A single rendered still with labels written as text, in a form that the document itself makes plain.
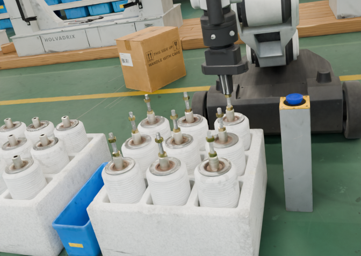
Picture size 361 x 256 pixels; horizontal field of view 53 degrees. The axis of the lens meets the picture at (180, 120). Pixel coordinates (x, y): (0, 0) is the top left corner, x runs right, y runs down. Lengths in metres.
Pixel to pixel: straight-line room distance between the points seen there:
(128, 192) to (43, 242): 0.31
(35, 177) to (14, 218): 0.12
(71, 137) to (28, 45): 2.43
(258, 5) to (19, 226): 0.92
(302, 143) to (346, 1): 1.95
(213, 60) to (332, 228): 0.52
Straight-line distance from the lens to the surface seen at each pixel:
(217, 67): 0.94
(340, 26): 2.76
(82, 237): 1.01
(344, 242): 1.00
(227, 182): 0.79
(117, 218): 0.90
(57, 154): 1.13
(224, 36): 0.90
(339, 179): 1.20
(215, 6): 0.86
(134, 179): 0.88
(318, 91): 1.29
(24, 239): 1.13
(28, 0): 3.62
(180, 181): 0.84
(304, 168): 0.99
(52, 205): 1.07
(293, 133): 0.94
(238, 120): 1.00
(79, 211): 1.12
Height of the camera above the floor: 0.70
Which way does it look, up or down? 25 degrees down
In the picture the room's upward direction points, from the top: 11 degrees counter-clockwise
